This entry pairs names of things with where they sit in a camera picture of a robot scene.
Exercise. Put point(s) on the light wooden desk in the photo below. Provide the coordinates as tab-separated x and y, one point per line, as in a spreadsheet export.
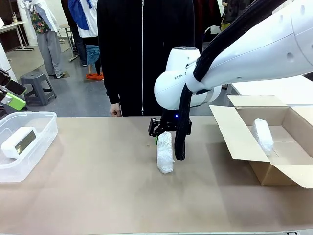
12	24

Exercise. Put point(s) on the mannequin floral shirt grey trousers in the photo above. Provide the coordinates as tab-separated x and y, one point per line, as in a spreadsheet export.
47	44

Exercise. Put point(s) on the white unwrapped digital clock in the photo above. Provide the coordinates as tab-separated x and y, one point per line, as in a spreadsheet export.
17	143

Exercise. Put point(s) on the bubble-wrapped clock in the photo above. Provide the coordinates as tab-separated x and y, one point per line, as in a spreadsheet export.
165	154
262	137

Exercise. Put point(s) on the grey plastic stool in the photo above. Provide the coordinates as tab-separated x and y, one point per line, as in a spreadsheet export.
36	82

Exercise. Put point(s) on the person in black zip jacket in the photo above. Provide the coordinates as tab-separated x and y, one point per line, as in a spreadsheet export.
137	49

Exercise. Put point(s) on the person's right hand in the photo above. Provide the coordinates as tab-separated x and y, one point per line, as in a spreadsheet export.
115	110

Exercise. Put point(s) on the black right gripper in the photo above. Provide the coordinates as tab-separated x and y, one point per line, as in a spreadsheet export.
170	121

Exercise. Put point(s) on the white table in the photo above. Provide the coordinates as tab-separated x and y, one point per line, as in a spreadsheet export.
281	90

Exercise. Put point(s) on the orange shoes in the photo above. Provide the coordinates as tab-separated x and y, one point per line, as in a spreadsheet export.
95	76

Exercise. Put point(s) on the brown cardboard box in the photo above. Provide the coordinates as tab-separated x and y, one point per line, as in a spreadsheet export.
244	137

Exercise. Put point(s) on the figure in blue jacket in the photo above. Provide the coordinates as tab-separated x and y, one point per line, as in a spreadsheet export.
84	19

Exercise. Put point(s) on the figure in yellow apron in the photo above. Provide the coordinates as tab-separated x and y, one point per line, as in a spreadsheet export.
227	14

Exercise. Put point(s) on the person's right forearm black sleeve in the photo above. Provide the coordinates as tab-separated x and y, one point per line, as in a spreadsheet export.
111	80

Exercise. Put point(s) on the clear plastic bin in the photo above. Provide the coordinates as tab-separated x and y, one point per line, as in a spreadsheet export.
41	137

